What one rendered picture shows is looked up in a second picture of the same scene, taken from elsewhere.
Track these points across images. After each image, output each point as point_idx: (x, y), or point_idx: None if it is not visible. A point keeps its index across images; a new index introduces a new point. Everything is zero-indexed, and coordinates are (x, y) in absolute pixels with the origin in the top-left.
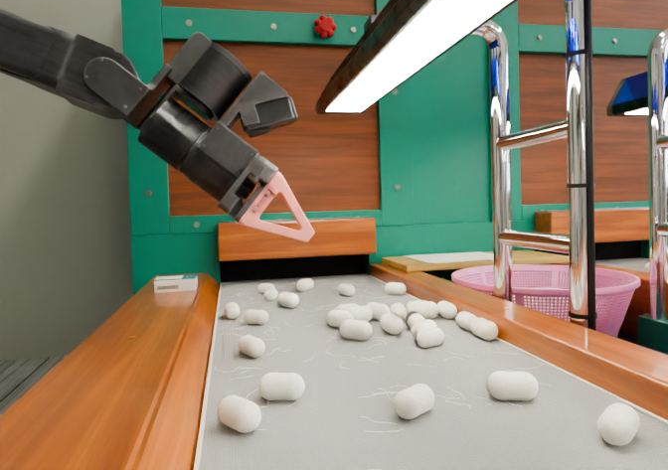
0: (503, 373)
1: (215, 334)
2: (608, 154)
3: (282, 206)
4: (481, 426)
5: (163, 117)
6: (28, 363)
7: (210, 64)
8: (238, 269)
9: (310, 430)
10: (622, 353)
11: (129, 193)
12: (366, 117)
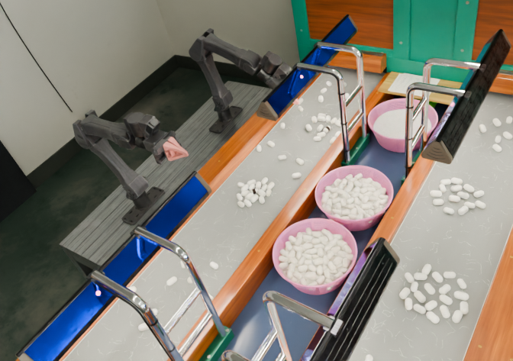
0: (298, 159)
1: (286, 113)
2: None
3: (351, 41)
4: (286, 165)
5: (259, 75)
6: (263, 90)
7: (267, 64)
8: None
9: (266, 155)
10: (322, 164)
11: (295, 29)
12: (388, 7)
